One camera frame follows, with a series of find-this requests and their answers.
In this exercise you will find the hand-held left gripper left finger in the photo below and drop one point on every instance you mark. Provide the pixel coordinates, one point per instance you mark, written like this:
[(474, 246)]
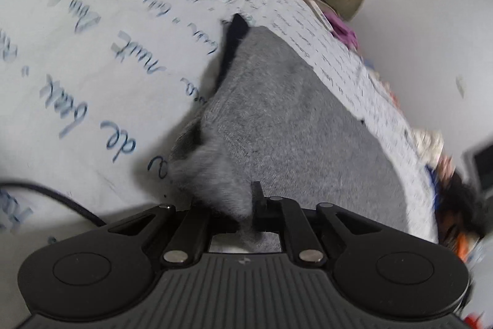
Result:
[(192, 227)]

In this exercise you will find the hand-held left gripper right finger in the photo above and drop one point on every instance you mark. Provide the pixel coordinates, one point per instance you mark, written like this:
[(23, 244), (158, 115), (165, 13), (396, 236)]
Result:
[(294, 228)]

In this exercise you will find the grey sweater with navy sleeves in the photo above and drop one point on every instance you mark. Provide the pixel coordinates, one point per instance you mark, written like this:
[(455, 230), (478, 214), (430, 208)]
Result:
[(289, 128)]

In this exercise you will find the white puffer jacket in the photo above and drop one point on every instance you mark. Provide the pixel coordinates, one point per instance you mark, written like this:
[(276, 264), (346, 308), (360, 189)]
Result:
[(427, 144)]

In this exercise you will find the dark clothing pile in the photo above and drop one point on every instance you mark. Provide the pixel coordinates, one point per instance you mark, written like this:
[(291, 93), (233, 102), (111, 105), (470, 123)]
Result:
[(458, 205)]

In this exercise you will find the pink cloth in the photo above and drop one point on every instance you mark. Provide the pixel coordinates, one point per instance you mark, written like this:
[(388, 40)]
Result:
[(446, 164)]

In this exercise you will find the purple cloth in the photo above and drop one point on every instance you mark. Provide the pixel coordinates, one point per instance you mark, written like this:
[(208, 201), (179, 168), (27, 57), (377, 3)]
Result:
[(342, 30)]

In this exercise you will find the white printed quilt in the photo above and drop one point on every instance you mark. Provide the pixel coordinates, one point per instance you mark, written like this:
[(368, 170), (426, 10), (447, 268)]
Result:
[(77, 43)]

